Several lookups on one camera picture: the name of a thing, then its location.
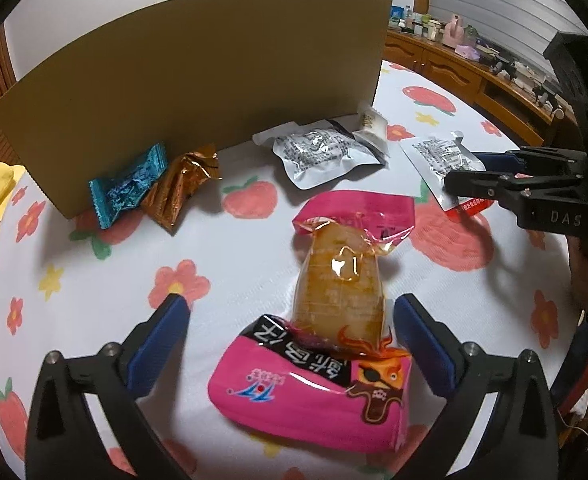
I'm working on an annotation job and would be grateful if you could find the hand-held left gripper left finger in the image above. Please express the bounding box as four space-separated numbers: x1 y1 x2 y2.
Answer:
24 293 191 480

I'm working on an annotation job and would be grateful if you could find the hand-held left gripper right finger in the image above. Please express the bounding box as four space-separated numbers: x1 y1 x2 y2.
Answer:
393 293 559 480

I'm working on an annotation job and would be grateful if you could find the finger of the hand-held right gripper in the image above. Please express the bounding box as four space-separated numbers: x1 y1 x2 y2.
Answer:
444 170 582 212
471 145 588 177

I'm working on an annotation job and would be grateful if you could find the silver packet with red label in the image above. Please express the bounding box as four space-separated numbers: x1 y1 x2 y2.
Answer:
399 130 497 224

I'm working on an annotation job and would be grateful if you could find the small white beige packet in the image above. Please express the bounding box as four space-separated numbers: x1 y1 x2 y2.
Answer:
352 101 391 164

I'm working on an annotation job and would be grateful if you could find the pink clear snack packet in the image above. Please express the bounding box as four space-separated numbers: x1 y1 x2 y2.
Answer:
208 190 417 454

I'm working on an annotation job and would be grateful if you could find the orange foil candy wrapper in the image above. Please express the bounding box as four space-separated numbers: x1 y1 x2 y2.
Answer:
139 144 223 234

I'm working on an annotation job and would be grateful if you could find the blue candy wrapper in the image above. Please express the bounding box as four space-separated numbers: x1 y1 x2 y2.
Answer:
88 142 169 231

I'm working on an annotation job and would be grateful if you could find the plain silver snack packet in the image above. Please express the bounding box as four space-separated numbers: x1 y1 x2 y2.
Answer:
251 120 382 191

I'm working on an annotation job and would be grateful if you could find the brown cardboard box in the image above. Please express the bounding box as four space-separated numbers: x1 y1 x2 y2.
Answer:
0 0 393 220

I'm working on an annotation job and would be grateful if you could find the person's right hand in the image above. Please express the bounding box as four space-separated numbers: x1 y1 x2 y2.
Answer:
568 237 588 312

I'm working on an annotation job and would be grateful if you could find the black gadget on stand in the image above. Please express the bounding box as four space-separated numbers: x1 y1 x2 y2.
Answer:
490 54 517 79

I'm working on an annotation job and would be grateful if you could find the wooden sideboard cabinet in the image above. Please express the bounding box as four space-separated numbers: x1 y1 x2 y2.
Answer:
384 29 580 149

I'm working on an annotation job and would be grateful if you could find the grey window blind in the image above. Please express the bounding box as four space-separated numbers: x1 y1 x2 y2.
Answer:
431 0 588 62

